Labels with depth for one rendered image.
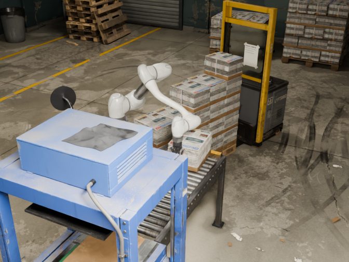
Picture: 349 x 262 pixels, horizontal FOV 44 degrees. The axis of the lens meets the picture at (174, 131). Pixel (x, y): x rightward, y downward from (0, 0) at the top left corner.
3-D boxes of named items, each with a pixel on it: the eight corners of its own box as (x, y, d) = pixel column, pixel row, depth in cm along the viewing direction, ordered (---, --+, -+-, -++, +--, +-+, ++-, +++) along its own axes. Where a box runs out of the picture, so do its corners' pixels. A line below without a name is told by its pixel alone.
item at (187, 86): (170, 86, 495) (170, 85, 495) (187, 80, 514) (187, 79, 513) (195, 94, 473) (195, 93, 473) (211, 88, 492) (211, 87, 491)
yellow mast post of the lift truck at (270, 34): (253, 141, 583) (267, 8, 504) (256, 139, 589) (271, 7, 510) (258, 143, 578) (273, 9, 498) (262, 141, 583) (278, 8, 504)
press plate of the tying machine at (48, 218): (82, 168, 293) (82, 165, 291) (154, 190, 271) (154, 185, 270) (24, 213, 248) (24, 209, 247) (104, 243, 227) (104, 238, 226)
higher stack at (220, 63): (199, 148, 583) (203, 55, 524) (214, 141, 602) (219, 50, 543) (222, 158, 559) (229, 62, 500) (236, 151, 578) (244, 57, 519)
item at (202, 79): (186, 79, 517) (186, 78, 516) (202, 73, 535) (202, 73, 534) (209, 87, 493) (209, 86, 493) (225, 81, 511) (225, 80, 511)
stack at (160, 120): (134, 182, 508) (132, 118, 471) (200, 148, 583) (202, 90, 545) (157, 196, 484) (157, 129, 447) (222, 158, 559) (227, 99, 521)
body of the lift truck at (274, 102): (222, 129, 636) (226, 77, 600) (244, 117, 671) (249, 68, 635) (262, 145, 593) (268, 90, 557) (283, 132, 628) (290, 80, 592)
